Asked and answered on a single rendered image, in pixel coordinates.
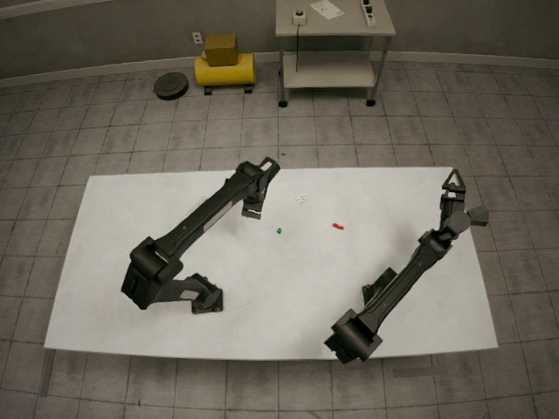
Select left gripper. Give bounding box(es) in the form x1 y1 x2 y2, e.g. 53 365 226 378
241 183 269 220

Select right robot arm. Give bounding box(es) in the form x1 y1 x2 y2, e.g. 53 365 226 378
323 201 489 364

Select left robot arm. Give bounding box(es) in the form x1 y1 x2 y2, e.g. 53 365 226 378
121 156 280 314

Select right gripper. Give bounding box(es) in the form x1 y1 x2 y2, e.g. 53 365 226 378
439 169 466 220

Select white three-compartment bin rack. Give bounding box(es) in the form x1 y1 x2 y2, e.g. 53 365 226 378
177 196 209 225

